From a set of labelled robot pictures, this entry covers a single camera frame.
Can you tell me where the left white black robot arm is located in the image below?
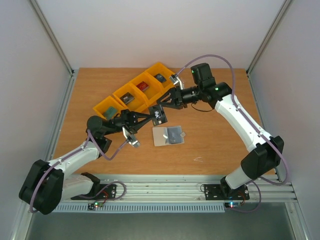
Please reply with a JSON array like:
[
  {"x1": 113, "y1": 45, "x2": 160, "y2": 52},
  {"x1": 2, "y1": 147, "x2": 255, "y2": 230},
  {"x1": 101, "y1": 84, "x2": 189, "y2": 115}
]
[{"x1": 18, "y1": 109, "x2": 155, "y2": 215}]

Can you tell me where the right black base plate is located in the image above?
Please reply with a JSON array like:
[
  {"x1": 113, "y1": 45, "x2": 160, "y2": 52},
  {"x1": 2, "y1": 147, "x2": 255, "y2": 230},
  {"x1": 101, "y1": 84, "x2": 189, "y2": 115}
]
[{"x1": 200, "y1": 184, "x2": 250, "y2": 201}]

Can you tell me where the aluminium corner post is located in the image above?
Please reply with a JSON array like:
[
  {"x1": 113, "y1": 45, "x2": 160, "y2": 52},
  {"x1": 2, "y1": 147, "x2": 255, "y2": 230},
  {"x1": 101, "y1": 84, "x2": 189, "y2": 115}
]
[
  {"x1": 245, "y1": 0, "x2": 294, "y2": 77},
  {"x1": 27, "y1": 0, "x2": 76, "y2": 77}
]

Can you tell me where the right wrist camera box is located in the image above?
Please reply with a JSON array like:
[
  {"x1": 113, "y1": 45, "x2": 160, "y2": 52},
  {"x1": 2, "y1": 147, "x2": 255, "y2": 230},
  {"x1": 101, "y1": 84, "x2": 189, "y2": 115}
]
[{"x1": 169, "y1": 74, "x2": 185, "y2": 90}]

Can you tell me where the black card in bin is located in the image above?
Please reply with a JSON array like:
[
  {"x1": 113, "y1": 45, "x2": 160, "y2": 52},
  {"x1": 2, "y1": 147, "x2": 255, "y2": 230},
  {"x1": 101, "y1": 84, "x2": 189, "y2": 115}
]
[{"x1": 120, "y1": 92, "x2": 135, "y2": 105}]

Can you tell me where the left aluminium corner post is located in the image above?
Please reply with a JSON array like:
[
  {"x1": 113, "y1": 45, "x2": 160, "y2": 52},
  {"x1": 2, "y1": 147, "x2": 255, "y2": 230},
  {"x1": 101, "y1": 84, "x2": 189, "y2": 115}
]
[{"x1": 27, "y1": 0, "x2": 76, "y2": 77}]

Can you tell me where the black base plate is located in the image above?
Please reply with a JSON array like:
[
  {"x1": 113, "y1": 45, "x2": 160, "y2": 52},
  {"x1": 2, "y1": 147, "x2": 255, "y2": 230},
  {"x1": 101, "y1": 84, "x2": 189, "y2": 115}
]
[
  {"x1": 200, "y1": 184, "x2": 250, "y2": 201},
  {"x1": 71, "y1": 184, "x2": 117, "y2": 201}
]

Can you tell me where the green card in bin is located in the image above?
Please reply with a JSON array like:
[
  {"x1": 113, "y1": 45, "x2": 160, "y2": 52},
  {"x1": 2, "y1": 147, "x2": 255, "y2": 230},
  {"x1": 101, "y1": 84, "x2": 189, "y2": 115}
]
[{"x1": 103, "y1": 106, "x2": 118, "y2": 120}]

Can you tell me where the left small circuit board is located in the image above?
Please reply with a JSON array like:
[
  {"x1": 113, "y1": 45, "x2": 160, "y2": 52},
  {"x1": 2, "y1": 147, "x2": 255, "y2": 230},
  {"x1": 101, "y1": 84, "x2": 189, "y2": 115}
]
[{"x1": 87, "y1": 202, "x2": 104, "y2": 211}]

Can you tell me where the blue card in bin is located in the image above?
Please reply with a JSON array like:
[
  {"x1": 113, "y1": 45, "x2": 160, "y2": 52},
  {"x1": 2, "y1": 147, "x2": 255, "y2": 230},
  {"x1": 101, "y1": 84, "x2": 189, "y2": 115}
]
[{"x1": 154, "y1": 73, "x2": 166, "y2": 83}]

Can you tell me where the grey slotted cable duct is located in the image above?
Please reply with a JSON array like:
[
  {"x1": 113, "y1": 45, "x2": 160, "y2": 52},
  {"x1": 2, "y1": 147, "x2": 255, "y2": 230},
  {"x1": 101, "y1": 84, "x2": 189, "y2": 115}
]
[{"x1": 53, "y1": 202, "x2": 225, "y2": 214}]

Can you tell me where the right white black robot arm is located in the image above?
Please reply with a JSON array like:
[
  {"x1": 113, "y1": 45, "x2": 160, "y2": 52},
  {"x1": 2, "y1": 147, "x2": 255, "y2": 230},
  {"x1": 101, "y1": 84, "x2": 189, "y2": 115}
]
[{"x1": 157, "y1": 63, "x2": 284, "y2": 199}]

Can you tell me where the aluminium front rail frame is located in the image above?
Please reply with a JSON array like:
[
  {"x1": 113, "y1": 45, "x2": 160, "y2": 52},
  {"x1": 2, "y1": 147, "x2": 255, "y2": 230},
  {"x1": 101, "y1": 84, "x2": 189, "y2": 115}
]
[{"x1": 22, "y1": 173, "x2": 298, "y2": 203}]

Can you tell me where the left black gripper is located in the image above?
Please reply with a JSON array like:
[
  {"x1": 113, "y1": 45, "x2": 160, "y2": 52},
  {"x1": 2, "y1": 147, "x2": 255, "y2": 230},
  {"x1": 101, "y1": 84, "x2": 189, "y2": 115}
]
[{"x1": 103, "y1": 109, "x2": 153, "y2": 136}]

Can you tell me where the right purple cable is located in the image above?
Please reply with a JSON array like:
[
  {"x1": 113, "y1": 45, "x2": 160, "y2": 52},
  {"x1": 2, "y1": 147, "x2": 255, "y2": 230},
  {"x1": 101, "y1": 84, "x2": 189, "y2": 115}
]
[{"x1": 174, "y1": 53, "x2": 290, "y2": 213}]

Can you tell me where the red card in bin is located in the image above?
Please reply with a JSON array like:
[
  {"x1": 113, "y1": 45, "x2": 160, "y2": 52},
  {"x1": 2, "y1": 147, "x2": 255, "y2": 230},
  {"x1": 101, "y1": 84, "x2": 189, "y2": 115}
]
[{"x1": 136, "y1": 81, "x2": 150, "y2": 92}]

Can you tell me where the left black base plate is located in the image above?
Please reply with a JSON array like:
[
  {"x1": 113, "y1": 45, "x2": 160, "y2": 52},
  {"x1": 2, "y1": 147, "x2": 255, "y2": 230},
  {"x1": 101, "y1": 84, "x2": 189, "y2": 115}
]
[{"x1": 71, "y1": 184, "x2": 117, "y2": 201}]

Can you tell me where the right aluminium corner post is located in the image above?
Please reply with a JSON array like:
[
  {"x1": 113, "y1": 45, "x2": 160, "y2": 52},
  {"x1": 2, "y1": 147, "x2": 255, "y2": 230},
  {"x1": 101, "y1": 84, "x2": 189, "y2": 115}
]
[{"x1": 245, "y1": 0, "x2": 294, "y2": 77}]

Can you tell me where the small circuit board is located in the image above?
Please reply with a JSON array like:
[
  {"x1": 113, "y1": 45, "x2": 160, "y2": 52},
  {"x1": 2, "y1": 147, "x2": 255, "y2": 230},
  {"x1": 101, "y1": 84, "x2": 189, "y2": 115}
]
[
  {"x1": 87, "y1": 202, "x2": 104, "y2": 211},
  {"x1": 224, "y1": 201, "x2": 242, "y2": 209}
]

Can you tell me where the black VIP credit card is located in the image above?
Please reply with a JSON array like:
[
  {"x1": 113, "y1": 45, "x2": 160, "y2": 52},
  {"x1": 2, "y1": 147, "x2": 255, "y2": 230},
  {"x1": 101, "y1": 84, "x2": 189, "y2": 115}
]
[{"x1": 148, "y1": 104, "x2": 168, "y2": 127}]

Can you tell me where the right small circuit board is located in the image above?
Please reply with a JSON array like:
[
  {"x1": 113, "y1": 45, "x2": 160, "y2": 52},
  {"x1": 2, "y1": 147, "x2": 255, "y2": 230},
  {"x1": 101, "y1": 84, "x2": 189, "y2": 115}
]
[{"x1": 224, "y1": 201, "x2": 242, "y2": 209}]

